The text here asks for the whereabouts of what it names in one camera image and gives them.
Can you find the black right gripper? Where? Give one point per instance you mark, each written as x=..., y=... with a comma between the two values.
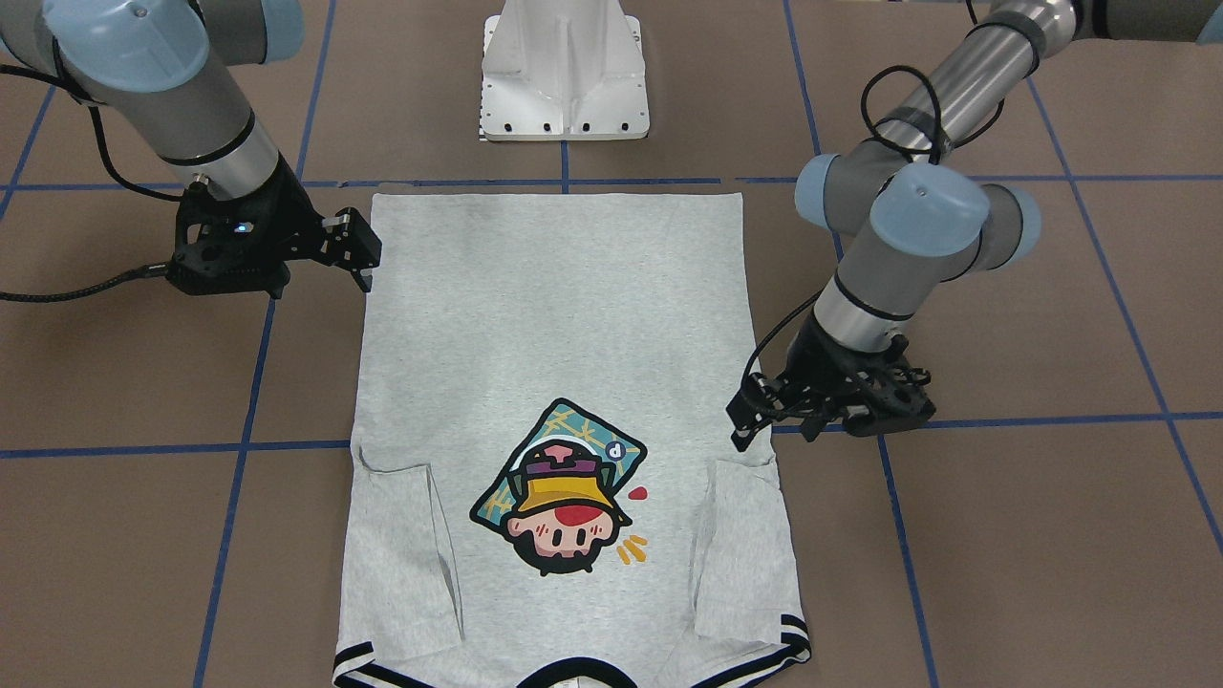
x=284, y=212

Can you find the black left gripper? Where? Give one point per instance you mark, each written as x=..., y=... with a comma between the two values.
x=820, y=358

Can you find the grey cartoon print t-shirt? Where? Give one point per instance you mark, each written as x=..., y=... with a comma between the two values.
x=545, y=492

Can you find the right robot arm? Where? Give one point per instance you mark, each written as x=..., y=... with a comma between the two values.
x=165, y=66

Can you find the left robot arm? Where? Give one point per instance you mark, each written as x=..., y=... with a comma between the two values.
x=946, y=162

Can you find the long blue tape line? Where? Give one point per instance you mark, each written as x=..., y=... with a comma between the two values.
x=878, y=84

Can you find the crossing blue tape line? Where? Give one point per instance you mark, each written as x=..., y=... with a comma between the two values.
x=182, y=449

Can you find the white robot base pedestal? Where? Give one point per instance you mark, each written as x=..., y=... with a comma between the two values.
x=563, y=71

